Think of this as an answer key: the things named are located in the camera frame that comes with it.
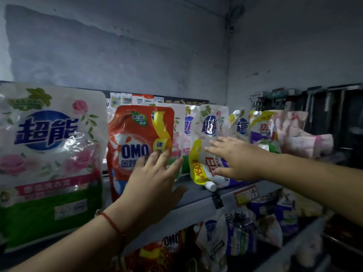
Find grey metal shelf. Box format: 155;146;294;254
0;151;348;262

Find white crumpled pouch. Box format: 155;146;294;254
256;214;283;248

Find row of small hanging packets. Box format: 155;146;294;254
109;92;165;107

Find purple yellow detergent pouch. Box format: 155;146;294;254
249;110;282;154

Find red string bracelet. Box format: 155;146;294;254
97;211;126;242

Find person's left hand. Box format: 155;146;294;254
119;150;188;227

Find yellow price tag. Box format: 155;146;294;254
234;185;259;206

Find white blue refill pouch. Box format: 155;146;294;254
194;210;228;272

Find dark display rack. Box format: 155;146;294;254
249;84;363;169

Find white pink detergent pouch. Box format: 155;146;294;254
181;105;199;176

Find red detergent pouch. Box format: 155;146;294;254
107;105;175;202

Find person's right hand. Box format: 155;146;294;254
204;136;273;182

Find purple white detergent pouch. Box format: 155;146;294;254
250;192;280;219

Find small white blue-logo pouch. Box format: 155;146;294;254
229;108;251;142

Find clear colourful detergent pouch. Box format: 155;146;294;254
225;206;258;257

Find large white floral detergent pouch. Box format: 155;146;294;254
0;82;109;253

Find white pouch with yellow label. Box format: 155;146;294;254
188;104;244;192

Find person's left forearm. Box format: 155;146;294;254
8;205;127;272

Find person's right forearm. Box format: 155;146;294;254
265;152;363;227

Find red yellow refill pouch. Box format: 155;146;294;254
113;230;188;272

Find pink white wrapped packs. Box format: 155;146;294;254
274;110;334;159

